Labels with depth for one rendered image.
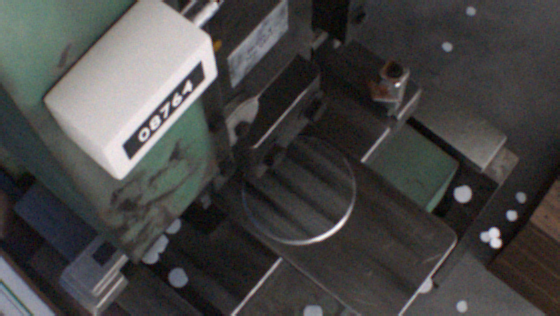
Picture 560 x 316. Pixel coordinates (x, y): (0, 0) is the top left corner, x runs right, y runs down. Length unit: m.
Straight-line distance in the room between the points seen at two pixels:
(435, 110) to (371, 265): 0.30
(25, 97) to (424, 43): 1.60
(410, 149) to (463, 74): 0.81
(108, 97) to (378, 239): 0.59
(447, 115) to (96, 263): 0.50
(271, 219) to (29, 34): 0.61
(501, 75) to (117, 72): 1.59
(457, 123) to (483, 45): 0.82
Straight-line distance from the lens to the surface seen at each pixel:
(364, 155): 1.02
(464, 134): 1.11
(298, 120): 0.79
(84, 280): 0.95
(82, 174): 0.45
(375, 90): 0.96
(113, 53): 0.37
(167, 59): 0.36
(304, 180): 0.92
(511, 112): 1.87
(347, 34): 0.73
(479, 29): 1.95
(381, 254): 0.90
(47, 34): 0.34
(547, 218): 1.42
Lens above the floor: 1.65
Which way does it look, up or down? 69 degrees down
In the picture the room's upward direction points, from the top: 2 degrees counter-clockwise
